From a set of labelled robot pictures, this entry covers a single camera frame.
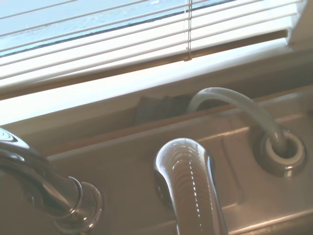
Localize chrome gooseneck faucet spout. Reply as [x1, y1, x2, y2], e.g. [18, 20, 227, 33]
[0, 126, 104, 235]

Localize hose grommet ring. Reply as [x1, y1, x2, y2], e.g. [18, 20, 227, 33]
[254, 130, 307, 178]

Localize white window blinds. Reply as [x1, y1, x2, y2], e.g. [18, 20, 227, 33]
[0, 0, 304, 92]

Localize white sprayer hose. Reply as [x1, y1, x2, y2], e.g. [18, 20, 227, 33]
[188, 87, 287, 158]

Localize white blind cord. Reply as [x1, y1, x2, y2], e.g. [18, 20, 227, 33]
[182, 0, 194, 62]

